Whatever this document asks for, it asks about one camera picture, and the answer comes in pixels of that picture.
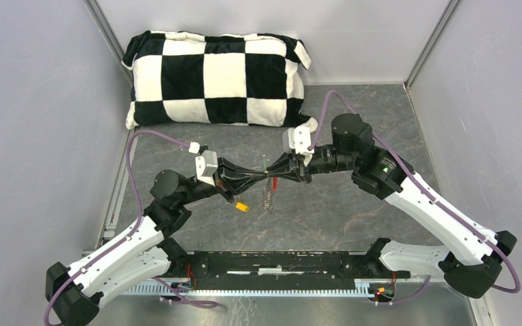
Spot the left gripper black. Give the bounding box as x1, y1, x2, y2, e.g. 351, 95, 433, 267
178, 156, 266, 205

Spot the yellow key tag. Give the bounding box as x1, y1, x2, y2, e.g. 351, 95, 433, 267
234, 202, 249, 213

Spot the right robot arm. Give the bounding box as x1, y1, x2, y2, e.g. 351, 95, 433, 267
283, 113, 517, 299

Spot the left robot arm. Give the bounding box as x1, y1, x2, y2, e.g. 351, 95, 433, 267
44, 156, 270, 325

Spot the black white checkered pillow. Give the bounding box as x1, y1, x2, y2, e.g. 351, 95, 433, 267
122, 31, 318, 131

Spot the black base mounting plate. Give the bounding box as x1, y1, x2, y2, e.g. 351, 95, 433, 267
159, 238, 411, 291

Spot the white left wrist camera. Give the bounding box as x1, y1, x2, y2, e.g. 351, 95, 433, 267
195, 145, 219, 185

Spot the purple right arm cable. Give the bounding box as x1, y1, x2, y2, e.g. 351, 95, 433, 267
308, 90, 522, 294

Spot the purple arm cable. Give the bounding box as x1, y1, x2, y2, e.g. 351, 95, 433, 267
43, 129, 199, 326
308, 90, 522, 294

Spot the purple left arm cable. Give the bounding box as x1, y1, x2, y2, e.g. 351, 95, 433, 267
43, 129, 199, 326

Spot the white slotted cable duct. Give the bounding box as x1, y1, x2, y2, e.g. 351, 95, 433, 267
122, 280, 394, 299

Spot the left aluminium frame rail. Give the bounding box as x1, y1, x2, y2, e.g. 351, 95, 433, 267
84, 0, 133, 86

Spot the aluminium frame rail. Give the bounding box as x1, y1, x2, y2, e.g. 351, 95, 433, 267
403, 0, 462, 92
84, 0, 133, 86

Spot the right aluminium frame rail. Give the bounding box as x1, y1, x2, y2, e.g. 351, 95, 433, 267
403, 0, 462, 92

